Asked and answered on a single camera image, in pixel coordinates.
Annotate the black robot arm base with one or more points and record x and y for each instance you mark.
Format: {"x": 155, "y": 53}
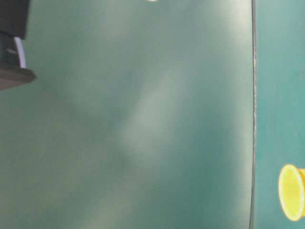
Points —
{"x": 13, "y": 25}

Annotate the yellow plastic cup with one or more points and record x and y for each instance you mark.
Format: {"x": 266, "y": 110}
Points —
{"x": 291, "y": 190}

